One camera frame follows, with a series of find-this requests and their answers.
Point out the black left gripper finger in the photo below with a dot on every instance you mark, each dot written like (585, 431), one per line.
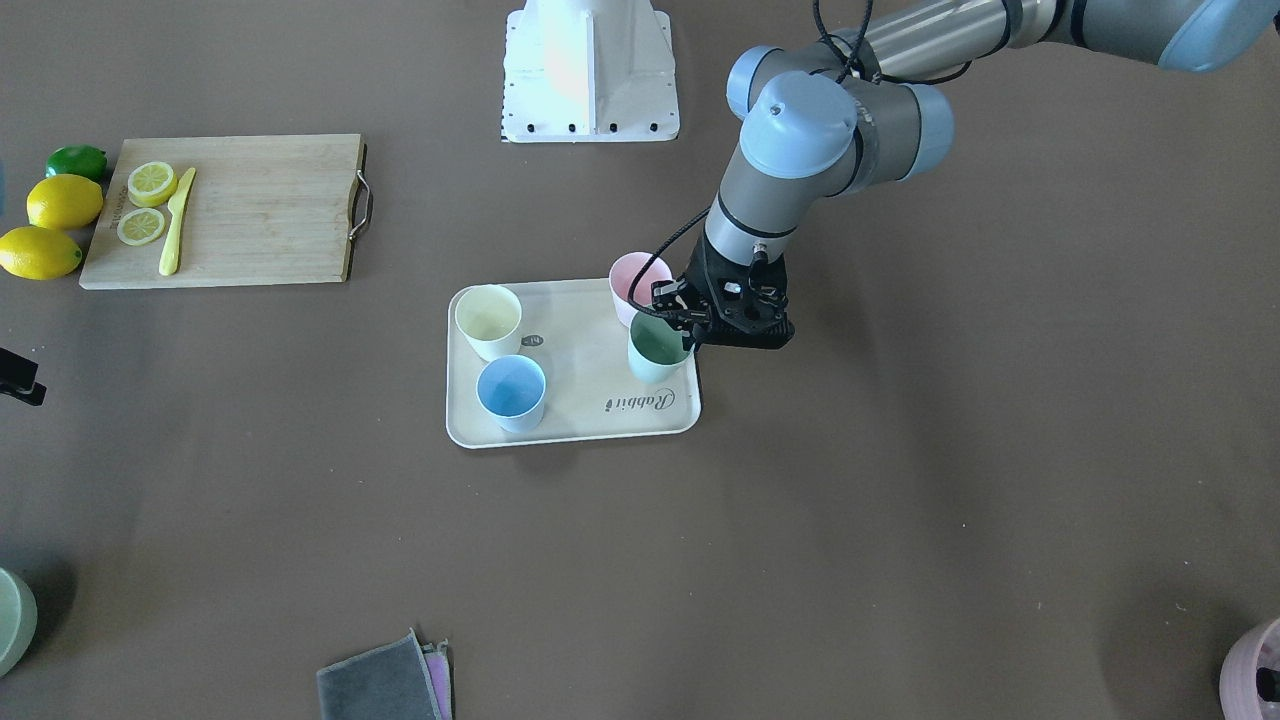
(694, 331)
(670, 296)

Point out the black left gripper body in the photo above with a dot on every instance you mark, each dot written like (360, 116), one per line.
(672, 297)

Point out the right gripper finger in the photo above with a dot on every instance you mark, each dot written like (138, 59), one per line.
(18, 379)

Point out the green cup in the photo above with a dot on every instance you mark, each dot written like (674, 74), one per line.
(655, 351)

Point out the pink cup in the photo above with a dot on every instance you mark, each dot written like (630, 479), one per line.
(632, 278)

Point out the cream yellow cup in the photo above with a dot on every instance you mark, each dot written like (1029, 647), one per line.
(489, 316)

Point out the blue cup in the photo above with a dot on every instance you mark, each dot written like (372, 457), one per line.
(512, 390)

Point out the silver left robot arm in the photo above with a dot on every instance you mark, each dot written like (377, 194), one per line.
(863, 106)

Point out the lower yellow lemon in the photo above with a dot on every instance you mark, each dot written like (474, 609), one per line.
(40, 254)

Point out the yellow lemon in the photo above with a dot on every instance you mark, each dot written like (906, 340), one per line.
(64, 202)
(40, 254)

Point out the upper yellow lemon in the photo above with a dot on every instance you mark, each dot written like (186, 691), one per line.
(64, 202)

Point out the yellow plastic knife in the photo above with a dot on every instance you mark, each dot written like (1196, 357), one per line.
(170, 255)

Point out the green lime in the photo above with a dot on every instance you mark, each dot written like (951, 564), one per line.
(86, 161)

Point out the bamboo cutting board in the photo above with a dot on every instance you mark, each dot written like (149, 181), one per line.
(277, 209)

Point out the upper lemon slice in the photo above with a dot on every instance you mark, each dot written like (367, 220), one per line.
(151, 184)

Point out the green bowl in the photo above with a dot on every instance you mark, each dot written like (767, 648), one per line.
(19, 616)

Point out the pink cloth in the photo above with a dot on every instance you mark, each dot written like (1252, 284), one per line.
(436, 657)

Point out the grey cloth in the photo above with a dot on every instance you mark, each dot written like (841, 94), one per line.
(390, 682)

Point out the pink bowl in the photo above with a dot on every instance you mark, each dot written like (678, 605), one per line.
(1248, 678)

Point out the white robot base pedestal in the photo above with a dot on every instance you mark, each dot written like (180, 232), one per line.
(589, 72)

